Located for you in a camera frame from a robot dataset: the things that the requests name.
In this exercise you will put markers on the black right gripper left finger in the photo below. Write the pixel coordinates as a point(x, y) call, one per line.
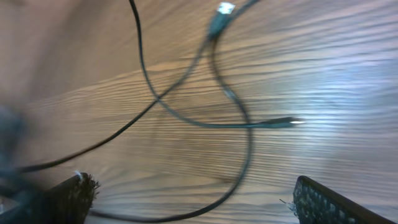
point(67, 202)

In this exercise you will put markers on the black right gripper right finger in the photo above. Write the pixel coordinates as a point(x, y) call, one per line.
point(313, 203)

